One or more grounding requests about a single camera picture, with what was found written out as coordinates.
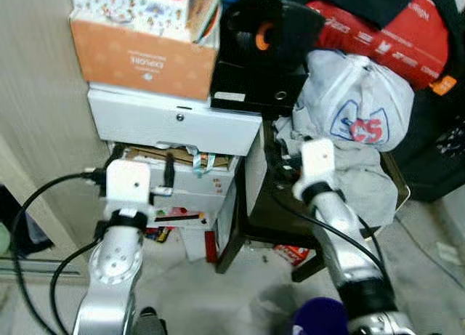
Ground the white plastic drawer cabinet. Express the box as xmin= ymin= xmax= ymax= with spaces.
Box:
xmin=87 ymin=84 xmax=264 ymax=263

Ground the dark wooden side table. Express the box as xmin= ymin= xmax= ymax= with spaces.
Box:
xmin=216 ymin=121 xmax=411 ymax=281

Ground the grey crumpled cloth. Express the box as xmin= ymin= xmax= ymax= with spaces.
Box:
xmin=275 ymin=117 xmax=399 ymax=227

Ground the red printed package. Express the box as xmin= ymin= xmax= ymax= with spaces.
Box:
xmin=275 ymin=244 xmax=312 ymax=267

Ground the white plastic bag red-blue logo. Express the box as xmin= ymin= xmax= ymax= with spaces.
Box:
xmin=294 ymin=50 xmax=415 ymax=153

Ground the orange cardboard box white print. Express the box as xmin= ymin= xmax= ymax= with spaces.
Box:
xmin=70 ymin=15 xmax=219 ymax=102

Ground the grey robot left foot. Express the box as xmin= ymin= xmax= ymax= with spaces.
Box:
xmin=134 ymin=307 xmax=168 ymax=335

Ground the white box colourful cartoon print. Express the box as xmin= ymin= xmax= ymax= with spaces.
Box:
xmin=70 ymin=0 xmax=193 ymax=41

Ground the purple round object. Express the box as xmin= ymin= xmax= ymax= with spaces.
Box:
xmin=291 ymin=297 xmax=349 ymax=335

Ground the red bag white lettering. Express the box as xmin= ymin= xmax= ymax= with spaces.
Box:
xmin=305 ymin=0 xmax=451 ymax=89

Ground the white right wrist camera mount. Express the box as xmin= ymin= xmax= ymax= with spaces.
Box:
xmin=300 ymin=139 xmax=337 ymax=191

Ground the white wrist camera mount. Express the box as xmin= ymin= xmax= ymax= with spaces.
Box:
xmin=105 ymin=159 xmax=154 ymax=217
xmin=300 ymin=139 xmax=337 ymax=191

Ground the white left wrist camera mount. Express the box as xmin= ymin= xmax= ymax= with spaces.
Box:
xmin=105 ymin=159 xmax=154 ymax=217

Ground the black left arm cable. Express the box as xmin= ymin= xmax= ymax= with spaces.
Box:
xmin=7 ymin=171 xmax=110 ymax=335

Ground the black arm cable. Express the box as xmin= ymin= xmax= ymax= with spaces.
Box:
xmin=7 ymin=171 xmax=110 ymax=335
xmin=272 ymin=190 xmax=386 ymax=278

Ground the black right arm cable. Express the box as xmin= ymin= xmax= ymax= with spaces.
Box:
xmin=272 ymin=190 xmax=386 ymax=278

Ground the black case with orange ring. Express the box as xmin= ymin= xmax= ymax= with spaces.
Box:
xmin=211 ymin=0 xmax=326 ymax=118

